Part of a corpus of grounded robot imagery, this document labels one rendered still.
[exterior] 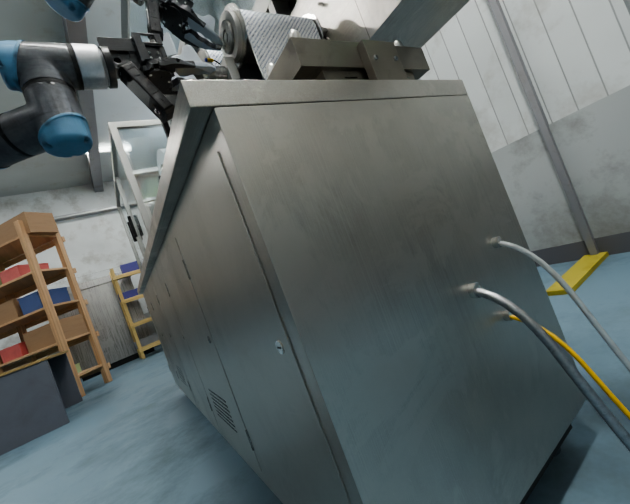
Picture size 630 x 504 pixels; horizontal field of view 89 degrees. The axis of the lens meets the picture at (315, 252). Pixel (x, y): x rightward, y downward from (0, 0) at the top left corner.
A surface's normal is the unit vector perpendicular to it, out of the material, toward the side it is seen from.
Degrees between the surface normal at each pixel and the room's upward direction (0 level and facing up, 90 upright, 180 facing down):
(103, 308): 90
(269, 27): 90
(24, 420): 90
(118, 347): 90
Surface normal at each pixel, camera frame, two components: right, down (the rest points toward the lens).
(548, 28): -0.78, 0.29
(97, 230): 0.51, -0.21
